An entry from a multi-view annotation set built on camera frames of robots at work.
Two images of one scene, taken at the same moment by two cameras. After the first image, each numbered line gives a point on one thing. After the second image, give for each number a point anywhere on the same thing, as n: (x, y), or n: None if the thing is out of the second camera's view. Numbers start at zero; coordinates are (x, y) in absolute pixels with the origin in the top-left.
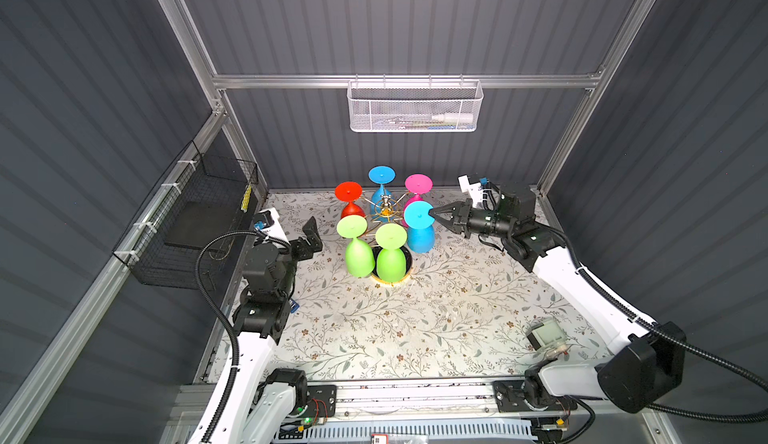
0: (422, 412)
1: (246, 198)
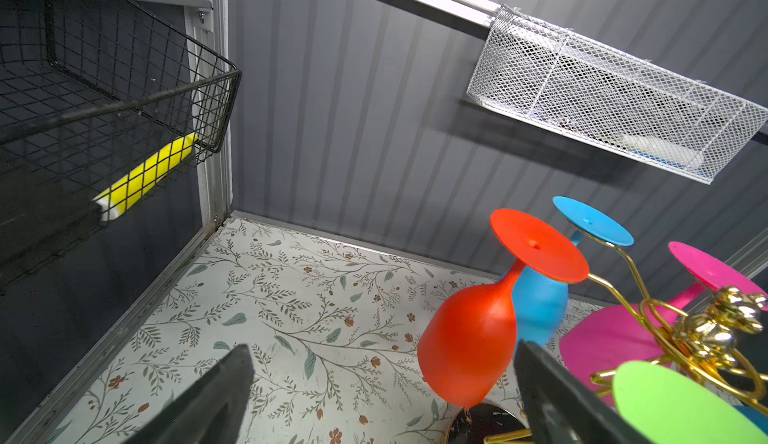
0: None
1: (113, 201)
